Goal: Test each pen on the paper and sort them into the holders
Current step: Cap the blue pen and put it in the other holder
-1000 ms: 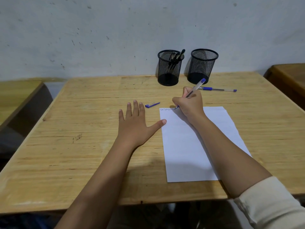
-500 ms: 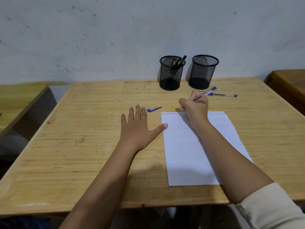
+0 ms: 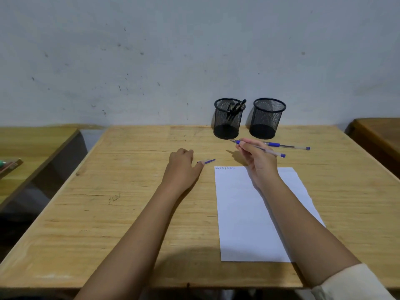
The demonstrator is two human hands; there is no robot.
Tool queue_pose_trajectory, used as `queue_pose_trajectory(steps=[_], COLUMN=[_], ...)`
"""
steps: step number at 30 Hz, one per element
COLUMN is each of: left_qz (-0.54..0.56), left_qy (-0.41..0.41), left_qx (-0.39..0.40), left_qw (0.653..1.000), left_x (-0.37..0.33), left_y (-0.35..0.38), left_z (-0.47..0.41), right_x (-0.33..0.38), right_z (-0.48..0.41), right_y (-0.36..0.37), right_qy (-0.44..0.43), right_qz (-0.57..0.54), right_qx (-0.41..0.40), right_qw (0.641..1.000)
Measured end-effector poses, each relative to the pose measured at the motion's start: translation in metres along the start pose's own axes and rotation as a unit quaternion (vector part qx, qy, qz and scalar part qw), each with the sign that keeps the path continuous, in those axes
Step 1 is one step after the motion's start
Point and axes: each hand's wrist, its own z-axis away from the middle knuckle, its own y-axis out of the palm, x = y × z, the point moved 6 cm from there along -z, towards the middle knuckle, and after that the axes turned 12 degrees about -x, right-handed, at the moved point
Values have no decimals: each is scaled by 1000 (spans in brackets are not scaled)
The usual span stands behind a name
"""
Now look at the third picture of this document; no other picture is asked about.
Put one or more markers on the person's left hand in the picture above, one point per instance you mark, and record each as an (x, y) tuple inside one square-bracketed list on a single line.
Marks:
[(181, 171)]

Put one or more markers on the person's right hand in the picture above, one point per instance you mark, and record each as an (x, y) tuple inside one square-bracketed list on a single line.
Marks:
[(261, 162)]

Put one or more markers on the blue pen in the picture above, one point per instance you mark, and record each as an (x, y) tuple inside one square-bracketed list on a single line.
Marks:
[(279, 154), (273, 144)]

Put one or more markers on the blue pen cap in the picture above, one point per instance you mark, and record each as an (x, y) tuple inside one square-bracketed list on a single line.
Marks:
[(209, 161)]

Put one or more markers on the black mesh pen holder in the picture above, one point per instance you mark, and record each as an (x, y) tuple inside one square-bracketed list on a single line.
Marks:
[(265, 128), (225, 131)]

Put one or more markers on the white paper sheet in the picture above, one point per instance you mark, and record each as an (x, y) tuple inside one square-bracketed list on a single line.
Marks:
[(243, 221)]

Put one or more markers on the person's left forearm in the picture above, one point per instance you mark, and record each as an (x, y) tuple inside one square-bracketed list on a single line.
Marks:
[(125, 246)]

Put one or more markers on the person's right forearm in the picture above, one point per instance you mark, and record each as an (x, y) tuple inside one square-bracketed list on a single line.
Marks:
[(312, 234)]

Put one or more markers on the dark wooden side table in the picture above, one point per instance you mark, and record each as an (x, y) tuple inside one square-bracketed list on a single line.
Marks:
[(378, 137)]

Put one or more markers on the light wooden side table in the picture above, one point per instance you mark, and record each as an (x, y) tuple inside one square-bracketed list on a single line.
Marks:
[(34, 149)]

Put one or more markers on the cream sleeve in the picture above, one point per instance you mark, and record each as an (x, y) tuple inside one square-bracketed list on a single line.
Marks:
[(353, 284)]

